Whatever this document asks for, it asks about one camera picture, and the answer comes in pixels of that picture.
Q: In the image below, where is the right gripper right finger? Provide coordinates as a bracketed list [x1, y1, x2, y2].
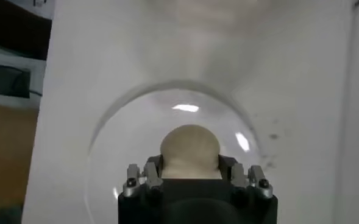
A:
[218, 154, 274, 199]

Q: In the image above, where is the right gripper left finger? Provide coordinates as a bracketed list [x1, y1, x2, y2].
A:
[123, 155, 165, 198]

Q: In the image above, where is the white steamed baozi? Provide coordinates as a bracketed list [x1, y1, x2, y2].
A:
[160, 124, 222, 180]

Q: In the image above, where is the white robot base dark panel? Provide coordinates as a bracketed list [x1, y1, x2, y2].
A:
[0, 42, 48, 109]

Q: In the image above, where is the white round plate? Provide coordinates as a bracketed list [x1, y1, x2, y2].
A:
[86, 80, 262, 224]

